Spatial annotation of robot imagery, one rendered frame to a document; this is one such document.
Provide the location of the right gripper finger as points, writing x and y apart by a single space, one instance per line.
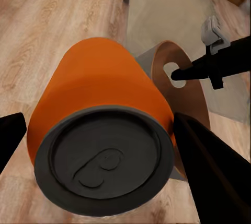
198 61
196 72

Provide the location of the can of soda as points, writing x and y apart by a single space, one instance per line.
101 137

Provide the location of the trash can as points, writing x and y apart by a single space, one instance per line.
188 100

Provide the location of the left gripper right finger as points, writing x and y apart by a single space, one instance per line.
219 178

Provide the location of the coffee table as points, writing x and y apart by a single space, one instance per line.
151 22

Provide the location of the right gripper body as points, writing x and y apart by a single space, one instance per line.
229 61

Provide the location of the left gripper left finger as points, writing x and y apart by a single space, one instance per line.
12 130

